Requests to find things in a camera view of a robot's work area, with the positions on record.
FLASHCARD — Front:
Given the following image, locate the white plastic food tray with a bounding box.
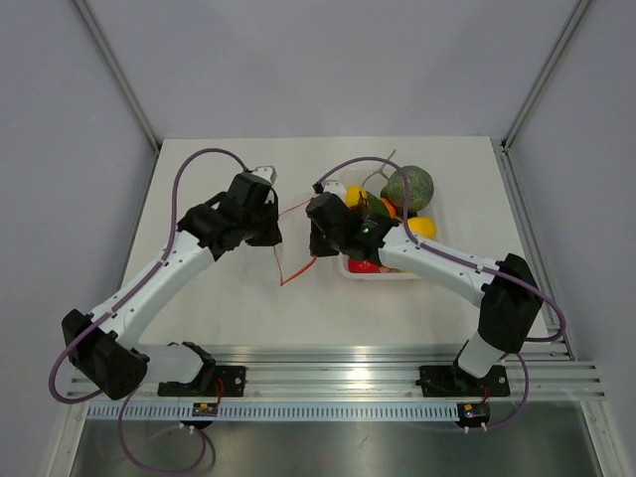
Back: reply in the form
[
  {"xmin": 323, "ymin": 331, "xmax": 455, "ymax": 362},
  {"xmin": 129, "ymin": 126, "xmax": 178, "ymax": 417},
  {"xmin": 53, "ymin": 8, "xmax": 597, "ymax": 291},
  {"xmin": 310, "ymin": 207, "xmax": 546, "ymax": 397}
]
[{"xmin": 333, "ymin": 166, "xmax": 448, "ymax": 281}]

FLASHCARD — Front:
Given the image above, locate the right aluminium frame post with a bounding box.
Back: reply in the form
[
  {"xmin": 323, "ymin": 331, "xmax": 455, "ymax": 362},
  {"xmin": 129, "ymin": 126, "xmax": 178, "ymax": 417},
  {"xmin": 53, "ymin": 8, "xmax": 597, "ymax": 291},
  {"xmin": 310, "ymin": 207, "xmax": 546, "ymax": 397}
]
[{"xmin": 501, "ymin": 0, "xmax": 595, "ymax": 153}]

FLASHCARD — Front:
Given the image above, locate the left aluminium frame post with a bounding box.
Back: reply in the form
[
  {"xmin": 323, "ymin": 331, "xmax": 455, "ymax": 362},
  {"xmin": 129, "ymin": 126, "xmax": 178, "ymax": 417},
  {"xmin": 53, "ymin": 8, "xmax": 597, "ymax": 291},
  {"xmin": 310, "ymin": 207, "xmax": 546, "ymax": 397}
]
[{"xmin": 70, "ymin": 0, "xmax": 162, "ymax": 157}]

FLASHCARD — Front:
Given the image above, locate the aluminium frame post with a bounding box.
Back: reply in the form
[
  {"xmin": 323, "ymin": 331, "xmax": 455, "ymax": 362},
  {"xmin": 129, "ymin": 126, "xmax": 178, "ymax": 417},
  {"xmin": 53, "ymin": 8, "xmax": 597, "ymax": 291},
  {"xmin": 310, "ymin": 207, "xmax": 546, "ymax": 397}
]
[
  {"xmin": 70, "ymin": 0, "xmax": 162, "ymax": 157},
  {"xmin": 501, "ymin": 0, "xmax": 595, "ymax": 153}
]

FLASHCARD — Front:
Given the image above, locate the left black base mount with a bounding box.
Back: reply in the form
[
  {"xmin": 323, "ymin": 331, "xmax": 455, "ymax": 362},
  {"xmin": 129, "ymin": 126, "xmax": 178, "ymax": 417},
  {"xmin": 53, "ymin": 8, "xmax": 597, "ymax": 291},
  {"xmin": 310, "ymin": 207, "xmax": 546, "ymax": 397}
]
[{"xmin": 157, "ymin": 342, "xmax": 246, "ymax": 398}]

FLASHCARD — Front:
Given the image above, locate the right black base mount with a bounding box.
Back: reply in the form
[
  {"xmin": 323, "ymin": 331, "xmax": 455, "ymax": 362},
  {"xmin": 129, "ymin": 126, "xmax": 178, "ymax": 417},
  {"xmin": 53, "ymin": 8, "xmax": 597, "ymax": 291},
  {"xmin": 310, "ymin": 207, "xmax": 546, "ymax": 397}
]
[{"xmin": 415, "ymin": 365, "xmax": 511, "ymax": 398}]

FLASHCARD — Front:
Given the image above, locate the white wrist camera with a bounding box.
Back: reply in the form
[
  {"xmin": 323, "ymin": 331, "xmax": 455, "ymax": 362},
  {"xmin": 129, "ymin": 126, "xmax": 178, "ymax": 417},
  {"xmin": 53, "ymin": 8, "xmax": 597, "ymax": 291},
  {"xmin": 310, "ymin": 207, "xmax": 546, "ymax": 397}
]
[
  {"xmin": 312, "ymin": 180, "xmax": 347, "ymax": 200},
  {"xmin": 249, "ymin": 165, "xmax": 277, "ymax": 187}
]

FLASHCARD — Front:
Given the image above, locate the purple cable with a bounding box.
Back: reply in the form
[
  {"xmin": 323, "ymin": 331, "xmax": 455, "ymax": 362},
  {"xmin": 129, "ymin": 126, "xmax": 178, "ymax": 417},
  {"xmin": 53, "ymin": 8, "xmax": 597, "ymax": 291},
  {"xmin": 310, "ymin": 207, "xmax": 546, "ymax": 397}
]
[
  {"xmin": 312, "ymin": 156, "xmax": 567, "ymax": 433},
  {"xmin": 47, "ymin": 147, "xmax": 249, "ymax": 473}
]

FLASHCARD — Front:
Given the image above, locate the red tomato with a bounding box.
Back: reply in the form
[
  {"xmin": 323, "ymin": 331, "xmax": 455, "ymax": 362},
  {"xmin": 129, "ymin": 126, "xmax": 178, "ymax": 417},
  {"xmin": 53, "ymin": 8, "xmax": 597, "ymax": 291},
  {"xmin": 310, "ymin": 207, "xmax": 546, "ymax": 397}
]
[{"xmin": 347, "ymin": 258, "xmax": 380, "ymax": 274}]

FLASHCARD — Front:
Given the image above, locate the green netted melon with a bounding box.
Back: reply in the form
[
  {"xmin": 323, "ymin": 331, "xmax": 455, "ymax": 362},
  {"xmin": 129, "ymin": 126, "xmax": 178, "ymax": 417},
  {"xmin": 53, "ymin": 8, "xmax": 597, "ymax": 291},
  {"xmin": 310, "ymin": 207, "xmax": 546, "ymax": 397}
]
[{"xmin": 386, "ymin": 165, "xmax": 434, "ymax": 213}]

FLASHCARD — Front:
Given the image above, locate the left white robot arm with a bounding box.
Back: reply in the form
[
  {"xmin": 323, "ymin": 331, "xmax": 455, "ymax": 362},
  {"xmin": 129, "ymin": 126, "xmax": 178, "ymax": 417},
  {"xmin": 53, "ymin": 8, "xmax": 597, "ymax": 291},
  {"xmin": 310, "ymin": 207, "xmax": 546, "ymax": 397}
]
[{"xmin": 62, "ymin": 166, "xmax": 281, "ymax": 400}]

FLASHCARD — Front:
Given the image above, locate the aluminium mounting rail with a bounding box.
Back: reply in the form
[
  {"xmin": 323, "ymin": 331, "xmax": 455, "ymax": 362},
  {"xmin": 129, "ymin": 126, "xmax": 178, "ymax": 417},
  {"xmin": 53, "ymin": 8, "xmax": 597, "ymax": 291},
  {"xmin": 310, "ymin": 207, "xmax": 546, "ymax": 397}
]
[{"xmin": 67, "ymin": 345, "xmax": 607, "ymax": 401}]

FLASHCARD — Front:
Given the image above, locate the white slotted cable duct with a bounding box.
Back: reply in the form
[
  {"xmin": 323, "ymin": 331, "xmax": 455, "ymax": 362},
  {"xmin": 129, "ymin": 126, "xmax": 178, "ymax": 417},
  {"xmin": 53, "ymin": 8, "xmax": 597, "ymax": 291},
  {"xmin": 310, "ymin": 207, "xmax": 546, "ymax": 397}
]
[{"xmin": 87, "ymin": 399, "xmax": 458, "ymax": 422}]

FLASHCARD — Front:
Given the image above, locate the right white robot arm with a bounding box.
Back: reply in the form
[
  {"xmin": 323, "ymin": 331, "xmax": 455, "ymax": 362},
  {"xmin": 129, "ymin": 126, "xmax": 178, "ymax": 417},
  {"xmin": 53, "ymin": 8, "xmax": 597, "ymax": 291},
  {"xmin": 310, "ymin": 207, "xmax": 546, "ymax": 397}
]
[{"xmin": 305, "ymin": 192, "xmax": 544, "ymax": 396}]

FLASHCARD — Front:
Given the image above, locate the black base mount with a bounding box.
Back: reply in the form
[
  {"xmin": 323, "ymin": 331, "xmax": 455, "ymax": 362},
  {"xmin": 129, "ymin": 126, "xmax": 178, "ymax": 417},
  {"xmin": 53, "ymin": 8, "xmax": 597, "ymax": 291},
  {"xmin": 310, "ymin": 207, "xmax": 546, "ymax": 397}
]
[
  {"xmin": 415, "ymin": 365, "xmax": 511, "ymax": 398},
  {"xmin": 157, "ymin": 342, "xmax": 246, "ymax": 398}
]

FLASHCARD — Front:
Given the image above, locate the orange tangerine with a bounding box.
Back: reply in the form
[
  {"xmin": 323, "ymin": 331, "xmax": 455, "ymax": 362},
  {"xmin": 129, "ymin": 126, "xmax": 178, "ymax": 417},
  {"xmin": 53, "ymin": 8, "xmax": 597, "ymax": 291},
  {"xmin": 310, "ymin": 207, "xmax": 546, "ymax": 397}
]
[{"xmin": 381, "ymin": 198, "xmax": 397, "ymax": 219}]

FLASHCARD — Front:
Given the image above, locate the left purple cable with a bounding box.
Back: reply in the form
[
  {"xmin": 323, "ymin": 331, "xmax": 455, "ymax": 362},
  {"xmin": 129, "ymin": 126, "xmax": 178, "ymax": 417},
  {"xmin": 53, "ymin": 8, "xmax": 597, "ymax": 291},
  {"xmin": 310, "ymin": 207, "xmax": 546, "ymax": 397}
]
[{"xmin": 47, "ymin": 147, "xmax": 249, "ymax": 473}]

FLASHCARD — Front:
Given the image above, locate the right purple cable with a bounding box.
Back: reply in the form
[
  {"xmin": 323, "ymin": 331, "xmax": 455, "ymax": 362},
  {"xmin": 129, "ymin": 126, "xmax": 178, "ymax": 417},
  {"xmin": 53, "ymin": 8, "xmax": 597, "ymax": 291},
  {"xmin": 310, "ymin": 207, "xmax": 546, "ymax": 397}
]
[{"xmin": 312, "ymin": 156, "xmax": 567, "ymax": 433}]

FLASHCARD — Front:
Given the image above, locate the yellow lemon front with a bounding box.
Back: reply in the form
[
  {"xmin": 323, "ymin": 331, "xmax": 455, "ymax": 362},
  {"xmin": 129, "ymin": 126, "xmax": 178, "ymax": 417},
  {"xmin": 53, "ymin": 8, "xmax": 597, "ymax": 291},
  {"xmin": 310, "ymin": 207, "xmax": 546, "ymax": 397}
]
[{"xmin": 407, "ymin": 217, "xmax": 437, "ymax": 239}]

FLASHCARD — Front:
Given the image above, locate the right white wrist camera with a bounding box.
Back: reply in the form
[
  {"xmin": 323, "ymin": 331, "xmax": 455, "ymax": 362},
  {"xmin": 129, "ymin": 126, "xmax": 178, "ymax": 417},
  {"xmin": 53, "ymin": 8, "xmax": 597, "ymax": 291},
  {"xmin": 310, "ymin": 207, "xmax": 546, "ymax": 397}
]
[{"xmin": 312, "ymin": 180, "xmax": 347, "ymax": 200}]

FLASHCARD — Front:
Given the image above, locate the clear zip top bag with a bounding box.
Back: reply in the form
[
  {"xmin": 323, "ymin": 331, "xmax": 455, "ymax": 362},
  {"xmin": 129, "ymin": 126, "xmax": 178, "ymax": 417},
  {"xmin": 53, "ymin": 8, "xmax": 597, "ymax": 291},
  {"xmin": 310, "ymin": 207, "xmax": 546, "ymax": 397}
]
[{"xmin": 272, "ymin": 198, "xmax": 317, "ymax": 287}]

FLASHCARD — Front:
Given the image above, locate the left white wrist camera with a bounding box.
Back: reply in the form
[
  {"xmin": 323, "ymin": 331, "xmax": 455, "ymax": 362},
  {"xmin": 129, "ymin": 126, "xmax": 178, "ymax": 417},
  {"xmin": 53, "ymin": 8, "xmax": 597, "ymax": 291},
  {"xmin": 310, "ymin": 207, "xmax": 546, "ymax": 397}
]
[{"xmin": 249, "ymin": 165, "xmax": 277, "ymax": 187}]

